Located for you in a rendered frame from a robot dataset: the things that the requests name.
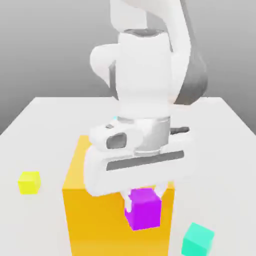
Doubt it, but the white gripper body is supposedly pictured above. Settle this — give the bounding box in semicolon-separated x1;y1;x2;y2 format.
83;137;194;197

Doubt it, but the small purple cube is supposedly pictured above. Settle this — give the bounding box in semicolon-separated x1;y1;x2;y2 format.
124;187;162;232

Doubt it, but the small turquoise cube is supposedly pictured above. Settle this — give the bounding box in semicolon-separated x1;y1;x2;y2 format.
181;222;215;256

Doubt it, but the small yellow cube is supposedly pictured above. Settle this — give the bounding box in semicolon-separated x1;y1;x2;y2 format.
17;171;42;195

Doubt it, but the large orange box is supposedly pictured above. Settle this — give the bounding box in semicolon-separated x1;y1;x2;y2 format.
61;135;176;256

